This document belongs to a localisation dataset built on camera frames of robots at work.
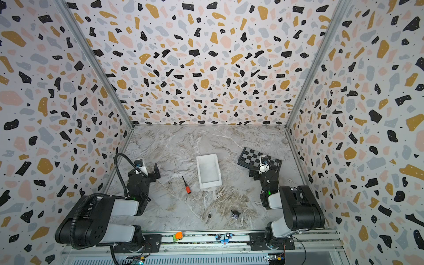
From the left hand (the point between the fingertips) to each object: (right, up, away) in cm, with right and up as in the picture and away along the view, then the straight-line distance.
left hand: (150, 164), depth 88 cm
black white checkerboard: (+55, +3, +14) cm, 57 cm away
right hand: (+62, +1, +3) cm, 62 cm away
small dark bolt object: (+45, -22, -10) cm, 51 cm away
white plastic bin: (+31, -6, +10) cm, 33 cm away
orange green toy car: (+19, -30, -15) cm, 38 cm away
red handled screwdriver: (+20, -13, +2) cm, 24 cm away
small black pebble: (+32, -24, -7) cm, 41 cm away
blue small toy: (+39, -31, -14) cm, 52 cm away
